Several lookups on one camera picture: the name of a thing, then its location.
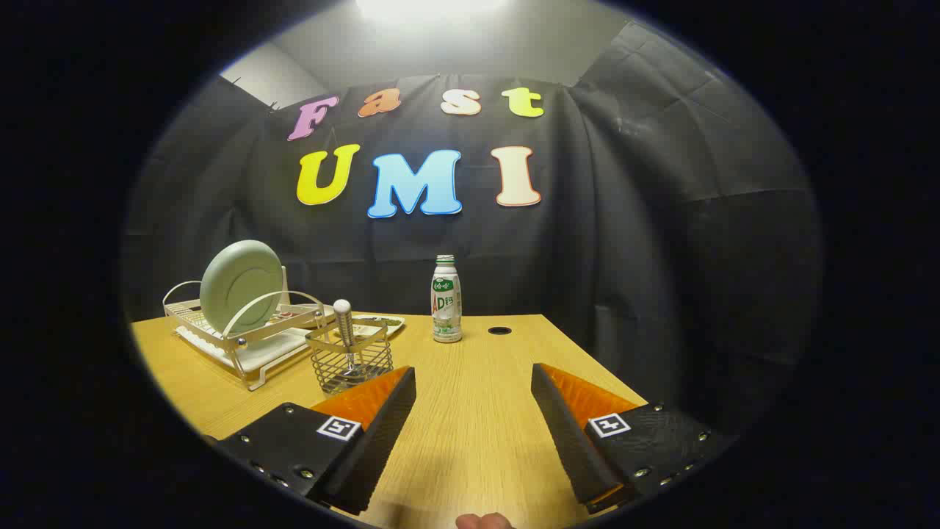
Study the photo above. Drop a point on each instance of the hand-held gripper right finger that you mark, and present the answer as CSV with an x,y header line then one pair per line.
x,y
565,433

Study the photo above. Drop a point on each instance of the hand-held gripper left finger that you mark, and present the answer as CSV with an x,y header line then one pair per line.
x,y
382,433

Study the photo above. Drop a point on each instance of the metal spoon with white tip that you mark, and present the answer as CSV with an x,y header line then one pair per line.
x,y
343,316

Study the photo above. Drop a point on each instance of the pale green plate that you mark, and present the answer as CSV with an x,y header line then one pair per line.
x,y
239,286

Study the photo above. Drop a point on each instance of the white divided tray with beans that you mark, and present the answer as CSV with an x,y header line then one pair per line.
x,y
393,323

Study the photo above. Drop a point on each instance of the white drip tray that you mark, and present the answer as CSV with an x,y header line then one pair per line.
x,y
268,354

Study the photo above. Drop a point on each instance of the white and green drink bottle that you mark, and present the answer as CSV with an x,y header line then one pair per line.
x,y
446,308

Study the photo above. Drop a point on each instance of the black backdrop cloth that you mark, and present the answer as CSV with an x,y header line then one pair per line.
x,y
624,257

